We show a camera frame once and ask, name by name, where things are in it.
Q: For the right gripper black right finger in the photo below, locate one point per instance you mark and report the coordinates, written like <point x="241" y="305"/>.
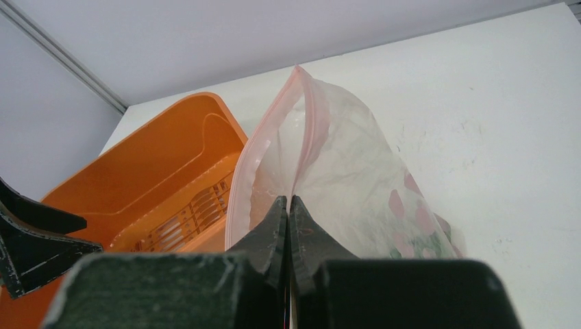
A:
<point x="310" y="246"/>

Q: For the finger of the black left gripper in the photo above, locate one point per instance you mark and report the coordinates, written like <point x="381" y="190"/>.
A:
<point x="32" y="257"/>

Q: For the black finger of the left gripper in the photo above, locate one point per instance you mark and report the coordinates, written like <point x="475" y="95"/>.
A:
<point x="38" y="215"/>

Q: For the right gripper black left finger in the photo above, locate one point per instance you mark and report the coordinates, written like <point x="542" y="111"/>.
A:
<point x="258" y="261"/>

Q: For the orange plastic basket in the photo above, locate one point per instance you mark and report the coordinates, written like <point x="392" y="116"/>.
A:
<point x="155" y="191"/>

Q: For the clear zip top bag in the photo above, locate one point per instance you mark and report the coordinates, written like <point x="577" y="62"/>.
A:
<point x="319" y="142"/>

